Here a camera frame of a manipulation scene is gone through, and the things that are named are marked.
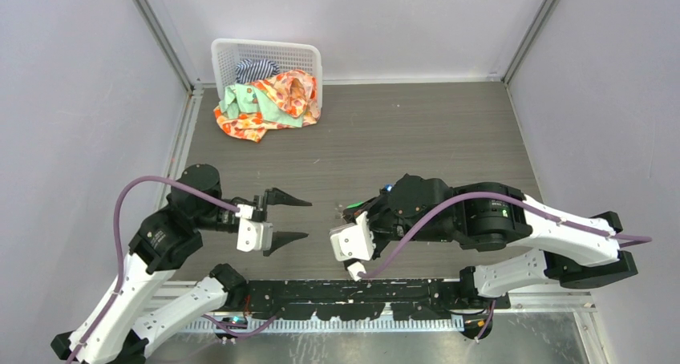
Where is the blue striped cloth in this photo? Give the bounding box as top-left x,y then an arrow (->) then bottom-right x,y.
235,59 -> 281,84

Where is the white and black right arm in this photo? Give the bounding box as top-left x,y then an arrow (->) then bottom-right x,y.
329,174 -> 638,309

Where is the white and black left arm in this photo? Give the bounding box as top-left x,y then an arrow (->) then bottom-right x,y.
51,164 -> 306,363

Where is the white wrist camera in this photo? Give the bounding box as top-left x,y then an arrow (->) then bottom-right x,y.
329,212 -> 375,281
237,218 -> 273,253

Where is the mint green cloth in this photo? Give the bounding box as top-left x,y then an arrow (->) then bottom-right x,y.
217,83 -> 304,127

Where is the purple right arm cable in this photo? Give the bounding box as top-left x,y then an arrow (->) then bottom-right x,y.
361,191 -> 654,282

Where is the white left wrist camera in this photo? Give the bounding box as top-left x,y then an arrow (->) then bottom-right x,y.
237,218 -> 273,253

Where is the orange floral cloth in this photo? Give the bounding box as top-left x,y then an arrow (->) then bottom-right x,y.
213,70 -> 321,143

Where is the metal keyring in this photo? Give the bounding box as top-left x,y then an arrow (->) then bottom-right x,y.
334,204 -> 344,218

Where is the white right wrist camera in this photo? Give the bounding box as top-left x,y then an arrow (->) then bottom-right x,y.
329,212 -> 375,281

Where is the perforated cable duct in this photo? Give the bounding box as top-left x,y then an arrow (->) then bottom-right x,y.
180,315 -> 464,334

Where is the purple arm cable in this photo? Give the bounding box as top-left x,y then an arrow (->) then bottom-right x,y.
361,191 -> 654,282
64,176 -> 277,364

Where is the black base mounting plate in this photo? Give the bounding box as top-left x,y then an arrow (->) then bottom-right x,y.
219,279 -> 492,321

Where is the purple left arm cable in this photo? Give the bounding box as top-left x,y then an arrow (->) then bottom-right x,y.
64,176 -> 277,364

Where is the white plastic laundry basket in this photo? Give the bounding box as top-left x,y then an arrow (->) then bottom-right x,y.
211,38 -> 323,108

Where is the aluminium frame rail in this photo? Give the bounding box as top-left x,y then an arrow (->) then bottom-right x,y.
509,292 -> 596,313

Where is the green key tag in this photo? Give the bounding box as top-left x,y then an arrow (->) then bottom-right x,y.
346,201 -> 366,211

